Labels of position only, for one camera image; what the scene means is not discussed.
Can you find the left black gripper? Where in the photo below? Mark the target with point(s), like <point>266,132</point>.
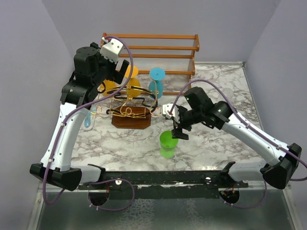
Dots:
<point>115,75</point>

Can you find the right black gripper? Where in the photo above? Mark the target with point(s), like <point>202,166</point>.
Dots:
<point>178,132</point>

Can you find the orange wine glass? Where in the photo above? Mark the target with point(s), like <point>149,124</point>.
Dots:
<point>133,82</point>
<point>106,86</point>

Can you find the green plastic wine glass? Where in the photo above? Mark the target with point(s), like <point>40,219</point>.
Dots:
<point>167,144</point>

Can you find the gold wire wine glass rack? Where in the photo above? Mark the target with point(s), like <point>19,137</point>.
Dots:
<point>133,113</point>

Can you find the blue plastic wine glass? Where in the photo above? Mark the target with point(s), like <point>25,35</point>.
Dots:
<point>156,85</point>

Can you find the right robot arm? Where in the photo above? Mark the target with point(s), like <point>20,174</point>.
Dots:
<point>279,160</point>

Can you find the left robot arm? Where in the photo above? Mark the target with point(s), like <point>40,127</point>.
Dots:
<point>93,65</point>

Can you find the wooden shelf rack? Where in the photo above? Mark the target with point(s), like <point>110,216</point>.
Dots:
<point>174,53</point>

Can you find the blue packaged item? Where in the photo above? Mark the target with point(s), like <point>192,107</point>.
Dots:
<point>89,121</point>

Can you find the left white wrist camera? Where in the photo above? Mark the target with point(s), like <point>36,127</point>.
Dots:
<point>111,49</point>

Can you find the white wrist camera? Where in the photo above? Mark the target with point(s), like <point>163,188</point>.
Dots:
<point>174,115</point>
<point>111,49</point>

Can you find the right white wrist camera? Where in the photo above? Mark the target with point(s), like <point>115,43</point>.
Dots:
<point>174,115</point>

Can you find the black base frame bar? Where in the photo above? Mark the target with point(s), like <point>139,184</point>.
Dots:
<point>164,184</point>

